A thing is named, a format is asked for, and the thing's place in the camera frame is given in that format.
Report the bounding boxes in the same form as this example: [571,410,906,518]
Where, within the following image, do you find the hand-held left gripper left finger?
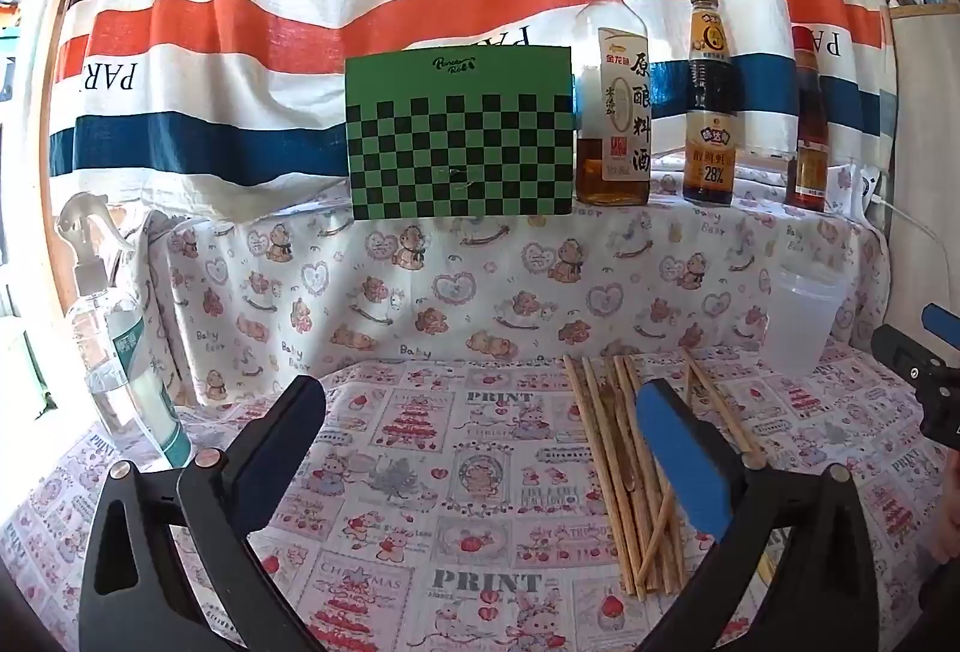
[77,374,331,652]

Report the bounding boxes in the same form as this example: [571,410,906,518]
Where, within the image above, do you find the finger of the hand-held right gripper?
[870,324,950,387]
[921,303,960,345]

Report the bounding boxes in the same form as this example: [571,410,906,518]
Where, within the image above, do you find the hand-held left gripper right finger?
[636,378,880,652]

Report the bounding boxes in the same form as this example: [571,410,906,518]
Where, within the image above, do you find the bunch of chopsticks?
[562,348,770,599]

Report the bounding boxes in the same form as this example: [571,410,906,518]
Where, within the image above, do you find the clear plastic cup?
[765,262,848,379]

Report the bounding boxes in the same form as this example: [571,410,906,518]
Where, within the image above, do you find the person's right hand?
[930,494,960,563]

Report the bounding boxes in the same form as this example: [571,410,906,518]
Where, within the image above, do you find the white charger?
[851,164,886,210]

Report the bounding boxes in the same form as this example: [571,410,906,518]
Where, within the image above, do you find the pink printed tablecloth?
[0,352,953,652]

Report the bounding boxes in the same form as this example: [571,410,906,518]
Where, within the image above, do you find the light wooden board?
[889,2,960,323]

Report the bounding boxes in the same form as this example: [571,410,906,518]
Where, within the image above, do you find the clear spray bottle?
[56,193,192,469]

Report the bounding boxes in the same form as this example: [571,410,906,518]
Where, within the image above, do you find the red-capped sauce bottle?
[784,25,830,212]

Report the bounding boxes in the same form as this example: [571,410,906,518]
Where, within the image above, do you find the bear print cloth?
[146,157,893,405]

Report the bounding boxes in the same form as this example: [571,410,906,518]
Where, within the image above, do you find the dark sauce bottle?
[682,0,737,208]

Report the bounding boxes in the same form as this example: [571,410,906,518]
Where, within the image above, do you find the green checkered box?
[345,46,577,222]

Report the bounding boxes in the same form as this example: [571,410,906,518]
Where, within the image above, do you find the clear cooking wine bottle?
[574,0,653,208]

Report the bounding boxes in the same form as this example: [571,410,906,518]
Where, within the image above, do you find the white cable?
[870,194,946,248]

